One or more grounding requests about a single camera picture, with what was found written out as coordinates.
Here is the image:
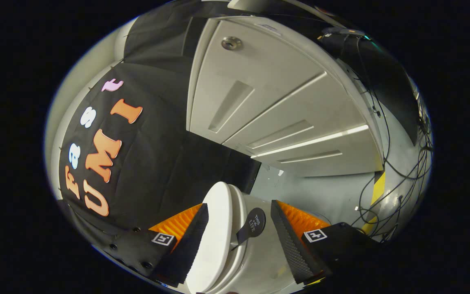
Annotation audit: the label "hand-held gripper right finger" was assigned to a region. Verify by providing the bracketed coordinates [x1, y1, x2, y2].
[270, 200, 383, 286]

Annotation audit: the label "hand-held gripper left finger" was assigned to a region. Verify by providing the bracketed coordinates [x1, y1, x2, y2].
[92, 203, 210, 288]

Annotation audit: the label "white toilet lid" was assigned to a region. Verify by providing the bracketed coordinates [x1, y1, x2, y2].
[185, 182, 236, 294]

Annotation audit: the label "black lid lift handle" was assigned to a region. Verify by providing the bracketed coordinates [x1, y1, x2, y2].
[231, 207, 267, 250]

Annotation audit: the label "white toilet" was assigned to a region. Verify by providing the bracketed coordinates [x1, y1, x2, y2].
[215, 185, 301, 294]

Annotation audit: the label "black backdrop cloth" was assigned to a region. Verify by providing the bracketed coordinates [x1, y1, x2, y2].
[58, 0, 262, 245]

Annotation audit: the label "yellow floor tape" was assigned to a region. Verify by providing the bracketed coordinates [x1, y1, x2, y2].
[361, 171, 387, 236]

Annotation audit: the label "white drawer cabinet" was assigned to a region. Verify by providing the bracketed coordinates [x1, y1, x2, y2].
[186, 16, 385, 178]

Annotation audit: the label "black floor cables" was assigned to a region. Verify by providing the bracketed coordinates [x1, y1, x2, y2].
[351, 37, 434, 242]

